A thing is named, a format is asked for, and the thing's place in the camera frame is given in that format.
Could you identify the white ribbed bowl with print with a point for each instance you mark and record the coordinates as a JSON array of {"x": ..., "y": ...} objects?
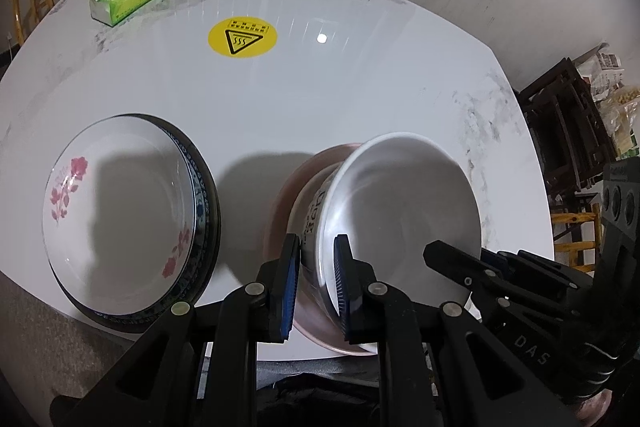
[{"x": 410, "y": 207}]

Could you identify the blue floral plate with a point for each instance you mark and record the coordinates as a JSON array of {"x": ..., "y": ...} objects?
[{"x": 207, "y": 227}]

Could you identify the white plate with pink flowers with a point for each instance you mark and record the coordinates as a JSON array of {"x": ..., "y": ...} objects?
[{"x": 125, "y": 207}]

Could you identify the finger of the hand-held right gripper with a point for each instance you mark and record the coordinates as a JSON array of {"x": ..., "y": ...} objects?
[
  {"x": 465, "y": 274},
  {"x": 540, "y": 284}
]

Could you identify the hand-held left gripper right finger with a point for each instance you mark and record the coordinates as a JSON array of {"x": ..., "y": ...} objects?
[{"x": 342, "y": 289}]

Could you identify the dark wooden furniture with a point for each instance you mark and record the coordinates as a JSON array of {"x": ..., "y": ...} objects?
[{"x": 570, "y": 132}]

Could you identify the pink bowl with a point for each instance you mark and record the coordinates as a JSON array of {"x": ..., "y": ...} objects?
[{"x": 282, "y": 207}]

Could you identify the pile of bags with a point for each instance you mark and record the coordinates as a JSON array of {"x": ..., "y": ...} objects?
[{"x": 615, "y": 97}]

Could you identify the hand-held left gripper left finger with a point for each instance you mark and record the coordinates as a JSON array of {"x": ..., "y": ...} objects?
[{"x": 290, "y": 287}]

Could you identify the light wooden stool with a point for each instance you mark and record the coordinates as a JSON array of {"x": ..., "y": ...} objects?
[{"x": 575, "y": 232}]

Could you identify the round yellow warning sticker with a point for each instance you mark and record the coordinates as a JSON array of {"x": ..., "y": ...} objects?
[{"x": 242, "y": 37}]

